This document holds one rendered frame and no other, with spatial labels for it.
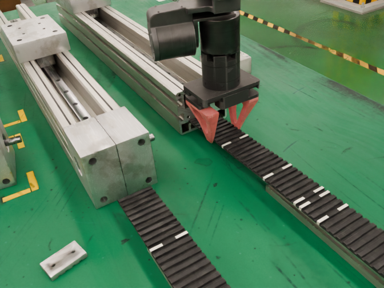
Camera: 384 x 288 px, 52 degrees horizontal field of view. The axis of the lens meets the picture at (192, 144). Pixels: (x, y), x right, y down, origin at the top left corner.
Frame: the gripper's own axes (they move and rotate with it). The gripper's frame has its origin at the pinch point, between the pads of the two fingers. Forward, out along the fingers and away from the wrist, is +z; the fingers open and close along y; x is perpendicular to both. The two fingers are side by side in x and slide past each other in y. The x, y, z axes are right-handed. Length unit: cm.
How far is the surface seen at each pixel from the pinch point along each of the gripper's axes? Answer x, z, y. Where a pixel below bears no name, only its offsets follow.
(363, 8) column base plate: -173, 75, -258
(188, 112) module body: -7.2, -1.0, 2.4
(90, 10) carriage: -66, -5, -1
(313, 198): 20.0, -0.5, -0.4
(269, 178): 13.8, -0.5, 1.6
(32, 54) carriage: -39.3, -6.3, 20.5
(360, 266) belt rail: 29.6, 1.6, 1.5
